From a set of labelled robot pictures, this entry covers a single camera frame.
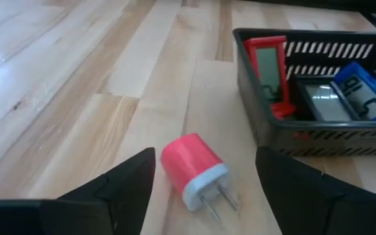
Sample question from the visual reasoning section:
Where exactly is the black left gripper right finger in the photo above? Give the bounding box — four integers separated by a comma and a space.
255, 146, 376, 235

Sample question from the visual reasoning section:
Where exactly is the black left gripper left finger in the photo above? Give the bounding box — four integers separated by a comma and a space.
0, 147, 157, 235

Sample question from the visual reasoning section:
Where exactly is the blue digital desk clock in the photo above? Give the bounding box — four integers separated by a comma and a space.
332, 61, 376, 122

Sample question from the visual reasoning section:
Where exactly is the red digital desk clock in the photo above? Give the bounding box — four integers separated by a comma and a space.
243, 35, 296, 121

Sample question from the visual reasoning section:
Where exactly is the black slotted plastic basket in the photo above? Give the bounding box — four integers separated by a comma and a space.
232, 27, 376, 157

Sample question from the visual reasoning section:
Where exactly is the pink white wall charger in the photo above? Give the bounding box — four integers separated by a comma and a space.
159, 133, 240, 221

